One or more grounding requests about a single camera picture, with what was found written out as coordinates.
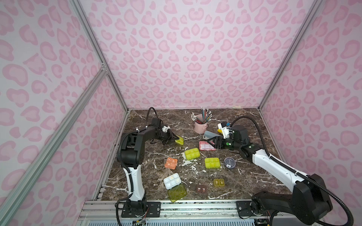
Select grey blue stapler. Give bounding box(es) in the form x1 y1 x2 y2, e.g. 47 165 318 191
203 131 219 140

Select small orange pillbox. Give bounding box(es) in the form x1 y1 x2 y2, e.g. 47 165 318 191
164 157 178 170

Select pencils in cup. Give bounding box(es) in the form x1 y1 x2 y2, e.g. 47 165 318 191
191 107 213 125

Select pink pencil cup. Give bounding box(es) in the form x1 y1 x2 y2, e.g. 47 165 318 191
194 115 208 134

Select green pillbox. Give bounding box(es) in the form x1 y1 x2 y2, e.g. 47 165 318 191
175 136 184 146
184 148 200 161
163 173 187 202
205 157 221 169

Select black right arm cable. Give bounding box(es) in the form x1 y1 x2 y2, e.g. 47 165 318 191
229 115 354 226

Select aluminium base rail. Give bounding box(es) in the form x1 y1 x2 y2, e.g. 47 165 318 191
77 199 323 226

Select green pillbox front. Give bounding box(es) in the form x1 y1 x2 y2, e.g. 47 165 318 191
163 173 187 202

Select small yellow pillbox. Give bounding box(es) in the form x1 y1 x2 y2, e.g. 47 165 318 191
213 179 225 187

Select small dark red pillbox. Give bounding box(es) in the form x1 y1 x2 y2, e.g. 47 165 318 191
196 184 207 194

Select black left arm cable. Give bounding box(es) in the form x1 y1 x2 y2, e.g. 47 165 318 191
114 107 159 226

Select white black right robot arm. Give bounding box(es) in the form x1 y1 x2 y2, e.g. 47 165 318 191
207 125 333 225

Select pink red rectangular pillbox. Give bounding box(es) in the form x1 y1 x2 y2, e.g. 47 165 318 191
199 141 216 151

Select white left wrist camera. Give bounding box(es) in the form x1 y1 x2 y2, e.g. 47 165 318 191
162 126 171 133

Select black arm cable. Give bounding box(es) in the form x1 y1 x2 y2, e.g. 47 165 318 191
229 115 354 226
114 107 159 226

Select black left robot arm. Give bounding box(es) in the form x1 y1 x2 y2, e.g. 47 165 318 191
116 118 184 209

